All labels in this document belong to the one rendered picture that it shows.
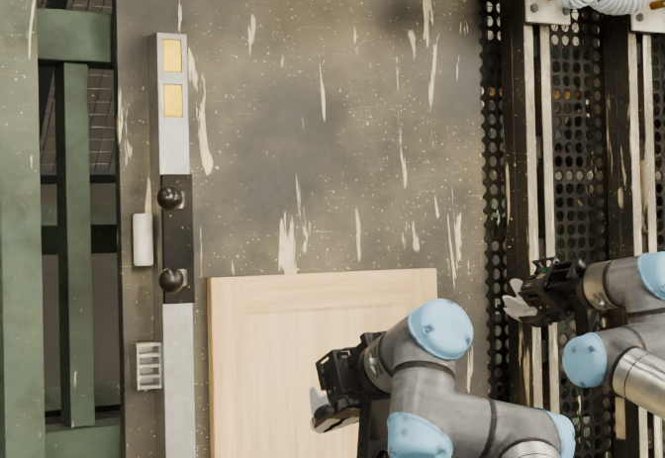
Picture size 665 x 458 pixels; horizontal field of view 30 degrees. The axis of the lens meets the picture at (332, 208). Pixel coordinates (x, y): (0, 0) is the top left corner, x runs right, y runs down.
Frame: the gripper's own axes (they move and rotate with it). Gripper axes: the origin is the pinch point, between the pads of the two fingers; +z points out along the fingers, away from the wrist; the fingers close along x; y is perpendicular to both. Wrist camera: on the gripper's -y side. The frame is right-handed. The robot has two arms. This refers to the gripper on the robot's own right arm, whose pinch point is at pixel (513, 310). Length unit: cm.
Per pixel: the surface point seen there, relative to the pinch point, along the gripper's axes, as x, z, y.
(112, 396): 0, 157, -9
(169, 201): 28, 4, 61
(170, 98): 10, 12, 68
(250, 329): 27.8, 17.6, 32.7
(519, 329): -4.0, 8.3, -9.4
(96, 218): -16, 116, 36
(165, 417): 48, 19, 37
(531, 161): -26.4, 0.0, 10.0
